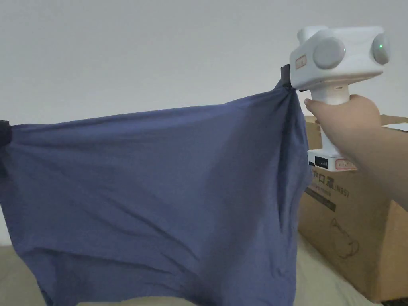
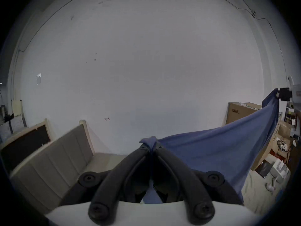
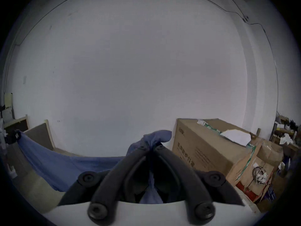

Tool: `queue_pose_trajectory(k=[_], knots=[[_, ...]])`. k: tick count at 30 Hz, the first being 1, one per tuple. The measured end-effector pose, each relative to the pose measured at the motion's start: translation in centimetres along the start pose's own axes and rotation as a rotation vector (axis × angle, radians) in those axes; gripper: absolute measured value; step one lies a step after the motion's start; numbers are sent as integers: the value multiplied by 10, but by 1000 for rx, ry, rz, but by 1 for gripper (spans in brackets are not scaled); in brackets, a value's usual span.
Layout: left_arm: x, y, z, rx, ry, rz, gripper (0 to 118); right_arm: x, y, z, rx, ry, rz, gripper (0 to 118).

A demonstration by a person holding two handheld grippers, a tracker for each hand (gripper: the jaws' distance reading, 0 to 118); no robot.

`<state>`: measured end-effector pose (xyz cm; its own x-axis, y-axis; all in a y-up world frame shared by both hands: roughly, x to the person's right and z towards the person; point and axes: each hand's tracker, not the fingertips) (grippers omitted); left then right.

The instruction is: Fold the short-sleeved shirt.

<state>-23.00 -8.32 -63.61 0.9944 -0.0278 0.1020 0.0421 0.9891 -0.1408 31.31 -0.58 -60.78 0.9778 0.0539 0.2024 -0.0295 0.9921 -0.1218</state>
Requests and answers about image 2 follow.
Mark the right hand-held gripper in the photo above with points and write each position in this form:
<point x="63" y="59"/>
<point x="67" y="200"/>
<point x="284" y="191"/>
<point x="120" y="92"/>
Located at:
<point x="295" y="89"/>

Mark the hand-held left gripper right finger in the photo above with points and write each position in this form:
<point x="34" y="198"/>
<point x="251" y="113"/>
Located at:
<point x="188" y="185"/>

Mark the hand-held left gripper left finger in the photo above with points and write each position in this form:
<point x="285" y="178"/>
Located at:
<point x="110" y="185"/>

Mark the blue garment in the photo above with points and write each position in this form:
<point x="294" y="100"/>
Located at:
<point x="211" y="149"/>

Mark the brown carton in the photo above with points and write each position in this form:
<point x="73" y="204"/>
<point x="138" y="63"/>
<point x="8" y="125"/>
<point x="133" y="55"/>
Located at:
<point x="268" y="149"/>
<point x="239" y="113"/>

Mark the grey padded headboard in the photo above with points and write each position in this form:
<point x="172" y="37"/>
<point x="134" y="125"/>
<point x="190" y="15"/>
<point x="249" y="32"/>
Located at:
<point x="51" y="166"/>

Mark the bed with beige sheet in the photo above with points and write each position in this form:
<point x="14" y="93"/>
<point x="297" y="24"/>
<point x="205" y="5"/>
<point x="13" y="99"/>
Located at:
<point x="256" y="196"/>

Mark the white box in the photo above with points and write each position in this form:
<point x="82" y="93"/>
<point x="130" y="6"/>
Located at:
<point x="280" y="169"/>

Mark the black flat pouch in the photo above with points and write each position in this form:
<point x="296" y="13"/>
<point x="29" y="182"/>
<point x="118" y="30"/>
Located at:
<point x="264" y="169"/>

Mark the black board with wooden frame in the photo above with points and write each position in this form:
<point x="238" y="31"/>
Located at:
<point x="23" y="147"/>

